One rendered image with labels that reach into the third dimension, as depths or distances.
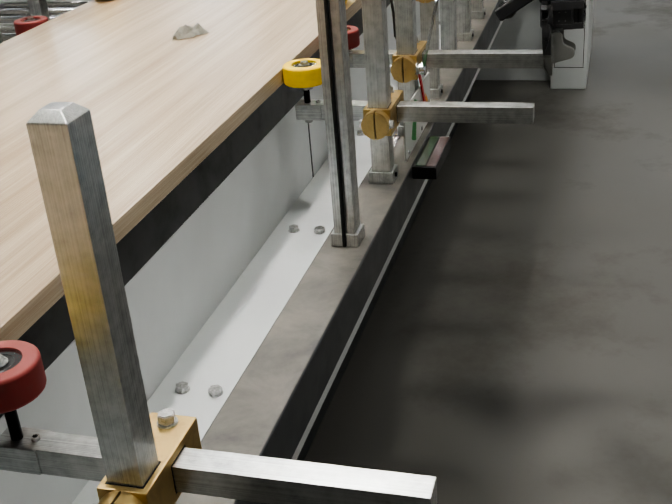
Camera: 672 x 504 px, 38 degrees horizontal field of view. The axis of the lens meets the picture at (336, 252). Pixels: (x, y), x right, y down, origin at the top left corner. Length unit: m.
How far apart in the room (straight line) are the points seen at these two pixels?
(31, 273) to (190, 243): 0.39
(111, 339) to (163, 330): 0.60
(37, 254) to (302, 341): 0.37
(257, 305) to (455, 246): 1.60
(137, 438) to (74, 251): 0.19
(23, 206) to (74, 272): 0.55
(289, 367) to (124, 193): 0.32
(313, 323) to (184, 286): 0.23
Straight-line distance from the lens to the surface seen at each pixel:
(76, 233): 0.77
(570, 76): 4.60
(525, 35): 4.69
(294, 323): 1.34
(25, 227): 1.27
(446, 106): 1.75
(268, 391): 1.21
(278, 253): 1.72
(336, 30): 1.43
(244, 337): 1.48
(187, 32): 2.13
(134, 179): 1.36
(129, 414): 0.85
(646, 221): 3.30
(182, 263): 1.45
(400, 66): 1.93
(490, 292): 2.83
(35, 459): 1.00
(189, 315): 1.48
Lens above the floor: 1.38
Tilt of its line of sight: 26 degrees down
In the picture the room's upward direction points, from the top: 5 degrees counter-clockwise
